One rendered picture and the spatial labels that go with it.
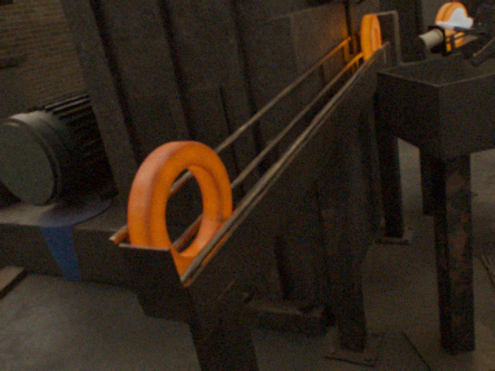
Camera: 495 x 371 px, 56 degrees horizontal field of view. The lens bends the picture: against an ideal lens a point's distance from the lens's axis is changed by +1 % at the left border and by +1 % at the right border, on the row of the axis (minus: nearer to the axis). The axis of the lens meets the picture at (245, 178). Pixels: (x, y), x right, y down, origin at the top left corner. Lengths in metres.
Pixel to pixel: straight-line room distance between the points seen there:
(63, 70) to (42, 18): 0.85
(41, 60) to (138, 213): 7.83
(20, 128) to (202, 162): 1.41
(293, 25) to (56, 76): 7.47
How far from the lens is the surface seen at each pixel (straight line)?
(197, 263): 0.58
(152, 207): 0.55
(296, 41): 1.15
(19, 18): 8.27
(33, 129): 1.95
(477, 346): 1.38
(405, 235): 1.86
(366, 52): 1.55
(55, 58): 8.53
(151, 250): 0.54
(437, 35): 1.91
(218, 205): 0.66
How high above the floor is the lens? 0.91
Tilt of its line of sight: 20 degrees down
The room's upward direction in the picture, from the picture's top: 11 degrees counter-clockwise
